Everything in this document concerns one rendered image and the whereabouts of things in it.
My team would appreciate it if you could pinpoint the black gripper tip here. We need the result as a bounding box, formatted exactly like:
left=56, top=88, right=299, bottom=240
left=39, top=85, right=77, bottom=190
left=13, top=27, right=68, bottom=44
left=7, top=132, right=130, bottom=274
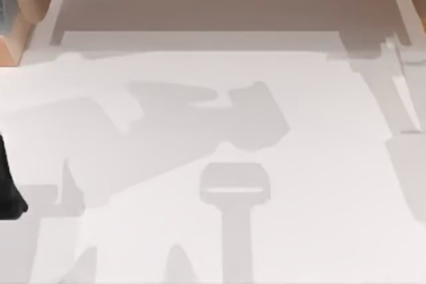
left=0, top=134, right=29, bottom=221

